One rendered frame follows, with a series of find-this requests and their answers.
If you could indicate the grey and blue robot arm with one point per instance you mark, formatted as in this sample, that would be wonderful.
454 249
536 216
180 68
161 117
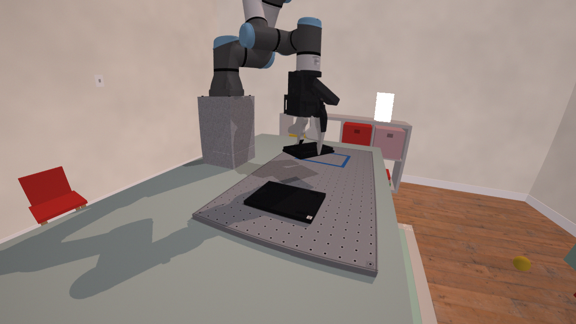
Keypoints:
257 44

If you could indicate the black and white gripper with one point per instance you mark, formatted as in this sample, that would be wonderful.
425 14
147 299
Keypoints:
304 101

